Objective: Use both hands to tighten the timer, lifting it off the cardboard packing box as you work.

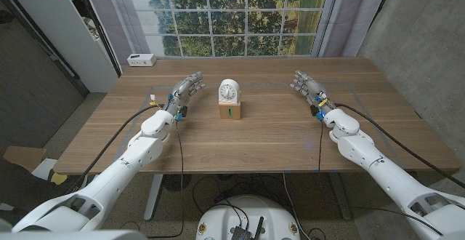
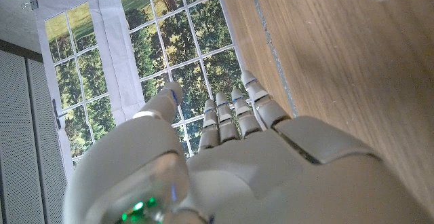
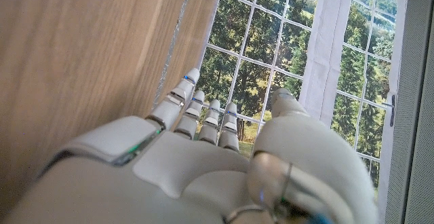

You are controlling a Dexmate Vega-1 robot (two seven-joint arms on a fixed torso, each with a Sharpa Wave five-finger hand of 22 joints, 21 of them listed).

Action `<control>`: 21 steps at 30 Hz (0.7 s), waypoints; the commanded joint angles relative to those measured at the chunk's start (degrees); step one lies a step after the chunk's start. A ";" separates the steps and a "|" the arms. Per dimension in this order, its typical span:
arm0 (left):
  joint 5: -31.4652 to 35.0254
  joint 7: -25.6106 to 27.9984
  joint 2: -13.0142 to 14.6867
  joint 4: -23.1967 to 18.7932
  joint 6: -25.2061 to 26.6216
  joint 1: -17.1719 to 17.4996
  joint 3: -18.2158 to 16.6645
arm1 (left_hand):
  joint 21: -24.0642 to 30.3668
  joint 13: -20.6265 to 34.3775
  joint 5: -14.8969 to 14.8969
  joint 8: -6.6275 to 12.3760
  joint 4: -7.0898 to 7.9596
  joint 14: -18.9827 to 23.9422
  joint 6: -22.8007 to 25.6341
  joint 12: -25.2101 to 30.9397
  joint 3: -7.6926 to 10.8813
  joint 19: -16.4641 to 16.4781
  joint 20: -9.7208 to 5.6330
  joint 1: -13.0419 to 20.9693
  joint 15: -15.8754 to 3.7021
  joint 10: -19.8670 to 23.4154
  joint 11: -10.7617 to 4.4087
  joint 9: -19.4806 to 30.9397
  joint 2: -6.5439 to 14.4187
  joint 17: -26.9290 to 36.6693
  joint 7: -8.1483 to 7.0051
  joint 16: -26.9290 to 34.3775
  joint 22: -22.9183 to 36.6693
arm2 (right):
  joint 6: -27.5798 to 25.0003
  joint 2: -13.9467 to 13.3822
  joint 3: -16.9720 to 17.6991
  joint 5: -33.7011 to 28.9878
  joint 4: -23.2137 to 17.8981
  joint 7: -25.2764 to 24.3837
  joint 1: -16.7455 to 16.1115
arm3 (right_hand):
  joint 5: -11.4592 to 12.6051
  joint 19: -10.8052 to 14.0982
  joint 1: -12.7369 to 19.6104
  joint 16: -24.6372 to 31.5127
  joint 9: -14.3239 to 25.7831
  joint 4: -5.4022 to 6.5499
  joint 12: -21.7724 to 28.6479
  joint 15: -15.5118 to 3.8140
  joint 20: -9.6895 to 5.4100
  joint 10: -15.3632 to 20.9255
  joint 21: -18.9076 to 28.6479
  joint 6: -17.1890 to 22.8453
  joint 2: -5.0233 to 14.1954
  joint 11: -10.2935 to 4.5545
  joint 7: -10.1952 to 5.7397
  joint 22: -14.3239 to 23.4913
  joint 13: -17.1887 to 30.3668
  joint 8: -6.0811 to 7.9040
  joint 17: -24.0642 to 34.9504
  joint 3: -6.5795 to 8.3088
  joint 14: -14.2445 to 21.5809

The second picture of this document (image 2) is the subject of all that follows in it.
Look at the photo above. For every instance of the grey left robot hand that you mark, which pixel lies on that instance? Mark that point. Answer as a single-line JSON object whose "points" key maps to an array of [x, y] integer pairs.
{"points": [[271, 176]]}

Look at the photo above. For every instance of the grey tape outline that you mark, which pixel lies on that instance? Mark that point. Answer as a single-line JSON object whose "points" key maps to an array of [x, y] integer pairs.
{"points": [[268, 39]]}

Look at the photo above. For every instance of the printed window backdrop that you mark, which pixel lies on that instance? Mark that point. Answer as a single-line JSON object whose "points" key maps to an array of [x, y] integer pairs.
{"points": [[105, 37]]}

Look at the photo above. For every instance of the metal backdrop clip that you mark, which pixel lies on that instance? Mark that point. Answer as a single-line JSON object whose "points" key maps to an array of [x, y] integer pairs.
{"points": [[32, 3], [57, 113]]}

